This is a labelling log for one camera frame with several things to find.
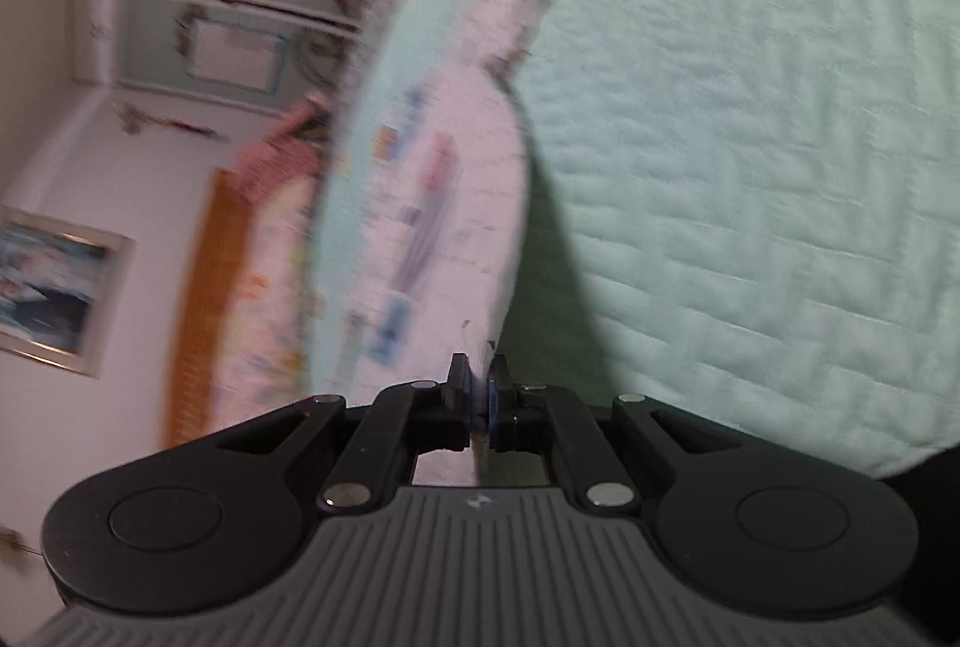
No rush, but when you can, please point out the white printed children's sweatshirt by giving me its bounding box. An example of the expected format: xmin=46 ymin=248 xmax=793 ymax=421
xmin=341 ymin=0 xmax=655 ymax=490

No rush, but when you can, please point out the blue-bordered paper poster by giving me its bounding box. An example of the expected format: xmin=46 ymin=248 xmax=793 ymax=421
xmin=184 ymin=16 xmax=291 ymax=95

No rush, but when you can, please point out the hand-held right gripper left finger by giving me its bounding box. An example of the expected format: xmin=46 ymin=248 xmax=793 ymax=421
xmin=216 ymin=353 xmax=476 ymax=516

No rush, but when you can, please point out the floral pillow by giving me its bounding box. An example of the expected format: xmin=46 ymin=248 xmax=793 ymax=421
xmin=214 ymin=167 xmax=332 ymax=428

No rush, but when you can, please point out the framed wall picture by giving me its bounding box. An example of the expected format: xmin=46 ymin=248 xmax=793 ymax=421
xmin=0 ymin=204 xmax=137 ymax=380

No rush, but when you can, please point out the wooden headboard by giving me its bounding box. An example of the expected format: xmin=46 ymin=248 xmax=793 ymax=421
xmin=166 ymin=167 xmax=250 ymax=447

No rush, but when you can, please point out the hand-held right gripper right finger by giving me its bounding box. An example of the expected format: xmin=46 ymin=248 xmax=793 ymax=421
xmin=484 ymin=354 xmax=741 ymax=513

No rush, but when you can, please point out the hanging wall ornament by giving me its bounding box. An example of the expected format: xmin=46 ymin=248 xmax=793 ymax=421
xmin=112 ymin=102 xmax=227 ymax=143

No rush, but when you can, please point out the green quilted bee bedspread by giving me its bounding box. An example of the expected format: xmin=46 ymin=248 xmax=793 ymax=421
xmin=304 ymin=0 xmax=960 ymax=485

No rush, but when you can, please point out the pink knitted garment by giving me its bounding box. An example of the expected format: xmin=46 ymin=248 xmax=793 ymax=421
xmin=235 ymin=96 xmax=340 ymax=215

